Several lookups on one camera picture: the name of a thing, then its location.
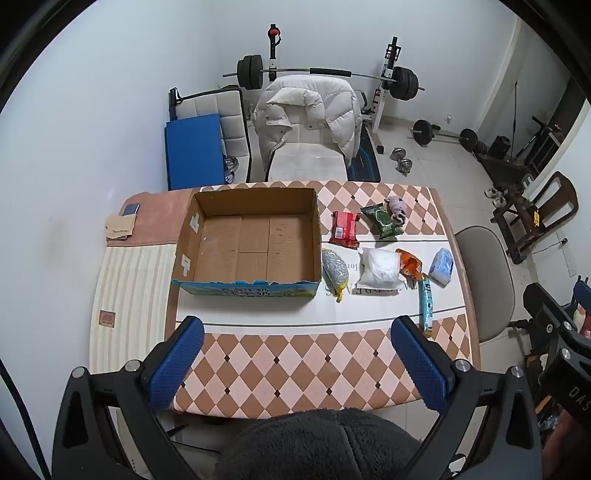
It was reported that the person's right forearm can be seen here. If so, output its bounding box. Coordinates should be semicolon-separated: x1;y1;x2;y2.
542;415;591;480

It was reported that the blue white tissue pack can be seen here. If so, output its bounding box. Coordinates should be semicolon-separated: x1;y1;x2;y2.
428;247;454;286

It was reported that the white tufted cushion panel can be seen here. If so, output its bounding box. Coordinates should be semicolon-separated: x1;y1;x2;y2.
168;88;252;183

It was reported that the white puffer jacket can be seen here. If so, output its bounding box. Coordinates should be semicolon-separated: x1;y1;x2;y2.
252;76;363;167

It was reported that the small barbell with black plates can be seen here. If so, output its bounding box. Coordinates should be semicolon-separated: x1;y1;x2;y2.
409;119;478;153

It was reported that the blue folded mat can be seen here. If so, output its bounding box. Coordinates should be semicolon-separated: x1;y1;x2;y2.
165;114;225;191

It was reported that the beige round chair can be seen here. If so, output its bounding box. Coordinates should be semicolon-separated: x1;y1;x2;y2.
455;225;516;344

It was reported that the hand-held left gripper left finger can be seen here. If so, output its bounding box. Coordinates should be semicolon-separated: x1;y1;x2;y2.
52;316;206;480

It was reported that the pink grey sock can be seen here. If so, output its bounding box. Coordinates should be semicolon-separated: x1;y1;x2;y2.
385;196;408;232

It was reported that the cardboard box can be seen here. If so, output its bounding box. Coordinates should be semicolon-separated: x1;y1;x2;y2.
172;187;322;298

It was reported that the white weight bench rack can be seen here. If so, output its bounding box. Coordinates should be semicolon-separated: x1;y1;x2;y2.
265;25;402;155

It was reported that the silver mesh bag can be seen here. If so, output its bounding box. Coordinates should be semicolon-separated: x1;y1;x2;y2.
322;249;350;304

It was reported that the light blue long packet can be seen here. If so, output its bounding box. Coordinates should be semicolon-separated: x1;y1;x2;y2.
419;273;435;334

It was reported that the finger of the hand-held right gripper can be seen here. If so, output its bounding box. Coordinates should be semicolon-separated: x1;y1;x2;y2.
571;279;591;309
523;282;580;341

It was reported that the orange snack packet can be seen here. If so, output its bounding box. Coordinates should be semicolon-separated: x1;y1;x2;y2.
395;248;424;280

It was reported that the black weight bench pad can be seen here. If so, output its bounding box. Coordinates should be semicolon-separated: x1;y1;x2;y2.
346;124;382;182

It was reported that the beige folded cloth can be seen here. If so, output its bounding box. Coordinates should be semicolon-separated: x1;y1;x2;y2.
105;215;137;241

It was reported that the dark wooden chair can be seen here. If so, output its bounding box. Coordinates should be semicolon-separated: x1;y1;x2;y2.
490;172;579;264

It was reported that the black exercise machine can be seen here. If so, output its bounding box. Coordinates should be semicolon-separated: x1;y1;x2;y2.
475;115;564;188

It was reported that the green snack packet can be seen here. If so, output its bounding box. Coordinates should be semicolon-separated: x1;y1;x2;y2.
360;203;400;241

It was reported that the red snack packet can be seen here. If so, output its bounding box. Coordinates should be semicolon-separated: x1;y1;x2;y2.
329;211;361;249

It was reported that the dark grey fleece clothing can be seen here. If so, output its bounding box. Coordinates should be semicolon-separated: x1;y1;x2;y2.
217;407;423;480

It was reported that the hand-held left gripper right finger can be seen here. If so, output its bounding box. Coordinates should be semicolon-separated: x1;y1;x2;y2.
390;316;543;480

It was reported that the white soft pouch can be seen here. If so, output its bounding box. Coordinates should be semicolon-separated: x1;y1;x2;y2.
359;247;402;288

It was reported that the pink cream striped mat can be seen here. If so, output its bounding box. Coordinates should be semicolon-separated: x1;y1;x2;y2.
90;189;204;377

